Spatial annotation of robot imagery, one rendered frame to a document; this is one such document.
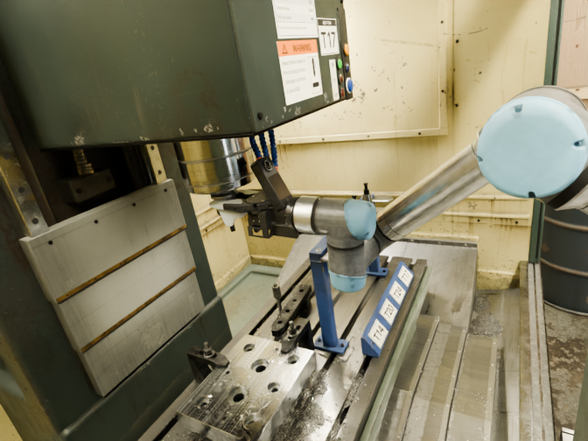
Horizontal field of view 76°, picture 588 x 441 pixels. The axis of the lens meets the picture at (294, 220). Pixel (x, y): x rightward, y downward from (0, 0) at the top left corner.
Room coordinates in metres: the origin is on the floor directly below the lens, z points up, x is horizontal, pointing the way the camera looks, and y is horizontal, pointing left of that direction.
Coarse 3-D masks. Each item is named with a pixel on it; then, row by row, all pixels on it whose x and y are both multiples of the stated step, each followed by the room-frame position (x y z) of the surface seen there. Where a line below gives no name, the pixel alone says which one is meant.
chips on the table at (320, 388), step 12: (324, 372) 0.82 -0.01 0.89; (360, 372) 0.81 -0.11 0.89; (324, 384) 0.77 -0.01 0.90; (348, 384) 0.76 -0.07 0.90; (312, 396) 0.74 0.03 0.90; (348, 396) 0.73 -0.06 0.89; (312, 408) 0.70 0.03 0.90; (300, 420) 0.67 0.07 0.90; (324, 420) 0.66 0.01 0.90; (336, 420) 0.66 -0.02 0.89; (336, 432) 0.63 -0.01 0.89
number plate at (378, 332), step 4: (376, 320) 0.93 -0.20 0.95; (376, 324) 0.92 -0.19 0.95; (380, 324) 0.93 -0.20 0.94; (372, 328) 0.90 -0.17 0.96; (376, 328) 0.91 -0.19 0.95; (380, 328) 0.91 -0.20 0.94; (384, 328) 0.92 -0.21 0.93; (372, 332) 0.88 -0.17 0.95; (376, 332) 0.89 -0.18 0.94; (380, 332) 0.90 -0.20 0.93; (384, 332) 0.91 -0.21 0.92; (368, 336) 0.87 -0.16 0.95; (372, 336) 0.87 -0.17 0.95; (376, 336) 0.88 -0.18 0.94; (380, 336) 0.89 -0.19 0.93; (384, 336) 0.90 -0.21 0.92; (376, 340) 0.87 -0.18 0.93; (380, 340) 0.87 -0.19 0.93; (376, 344) 0.86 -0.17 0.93; (380, 344) 0.86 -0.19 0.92; (380, 348) 0.85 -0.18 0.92
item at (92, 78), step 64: (0, 0) 0.91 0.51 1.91; (64, 0) 0.80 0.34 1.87; (128, 0) 0.71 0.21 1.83; (192, 0) 0.64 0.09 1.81; (256, 0) 0.67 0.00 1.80; (320, 0) 0.88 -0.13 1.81; (64, 64) 0.84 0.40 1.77; (128, 64) 0.74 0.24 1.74; (192, 64) 0.66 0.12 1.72; (256, 64) 0.64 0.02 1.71; (320, 64) 0.84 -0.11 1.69; (64, 128) 0.88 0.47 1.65; (128, 128) 0.77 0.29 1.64; (192, 128) 0.68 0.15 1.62; (256, 128) 0.62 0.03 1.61
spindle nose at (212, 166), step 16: (176, 144) 0.78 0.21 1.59; (192, 144) 0.75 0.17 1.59; (208, 144) 0.74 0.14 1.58; (224, 144) 0.75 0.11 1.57; (240, 144) 0.78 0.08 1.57; (192, 160) 0.75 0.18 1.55; (208, 160) 0.75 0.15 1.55; (224, 160) 0.75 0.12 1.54; (240, 160) 0.77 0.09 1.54; (192, 176) 0.76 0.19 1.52; (208, 176) 0.74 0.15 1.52; (224, 176) 0.75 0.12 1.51; (240, 176) 0.76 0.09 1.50; (192, 192) 0.77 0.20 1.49; (208, 192) 0.75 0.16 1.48
